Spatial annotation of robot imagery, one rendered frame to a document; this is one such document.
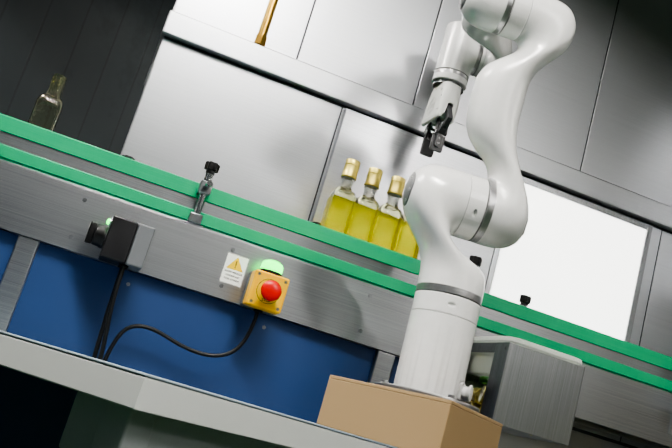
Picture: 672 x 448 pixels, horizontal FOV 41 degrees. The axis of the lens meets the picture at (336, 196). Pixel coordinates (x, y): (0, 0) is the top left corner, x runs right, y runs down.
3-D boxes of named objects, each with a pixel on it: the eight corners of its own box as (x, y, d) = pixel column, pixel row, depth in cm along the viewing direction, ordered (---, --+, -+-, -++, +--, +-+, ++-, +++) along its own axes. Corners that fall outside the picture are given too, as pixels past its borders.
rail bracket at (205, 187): (201, 229, 178) (221, 167, 181) (206, 224, 171) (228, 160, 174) (182, 223, 177) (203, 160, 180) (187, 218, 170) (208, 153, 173)
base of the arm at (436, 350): (488, 421, 160) (508, 321, 165) (465, 406, 143) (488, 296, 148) (389, 398, 168) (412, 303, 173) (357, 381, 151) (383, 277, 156)
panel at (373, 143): (621, 349, 234) (646, 227, 242) (628, 349, 231) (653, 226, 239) (304, 240, 213) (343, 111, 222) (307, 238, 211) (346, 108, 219)
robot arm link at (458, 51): (465, 87, 220) (430, 75, 218) (477, 40, 223) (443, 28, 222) (476, 76, 211) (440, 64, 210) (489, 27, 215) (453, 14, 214)
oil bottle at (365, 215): (350, 291, 202) (375, 203, 207) (358, 289, 197) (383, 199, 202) (327, 283, 201) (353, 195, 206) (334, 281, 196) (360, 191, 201)
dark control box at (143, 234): (137, 274, 171) (151, 233, 173) (141, 271, 163) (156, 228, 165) (95, 261, 169) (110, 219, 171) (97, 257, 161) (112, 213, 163)
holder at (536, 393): (502, 433, 198) (517, 364, 201) (568, 446, 172) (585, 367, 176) (433, 411, 194) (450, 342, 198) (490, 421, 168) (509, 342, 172)
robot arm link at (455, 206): (490, 305, 156) (517, 179, 162) (390, 275, 153) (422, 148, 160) (467, 312, 167) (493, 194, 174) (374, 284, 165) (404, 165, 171)
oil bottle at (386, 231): (373, 298, 203) (398, 211, 208) (382, 297, 198) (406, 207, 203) (351, 291, 202) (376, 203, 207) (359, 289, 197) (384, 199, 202)
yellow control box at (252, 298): (271, 317, 177) (282, 282, 179) (280, 316, 170) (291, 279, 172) (238, 307, 175) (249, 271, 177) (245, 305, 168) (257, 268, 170)
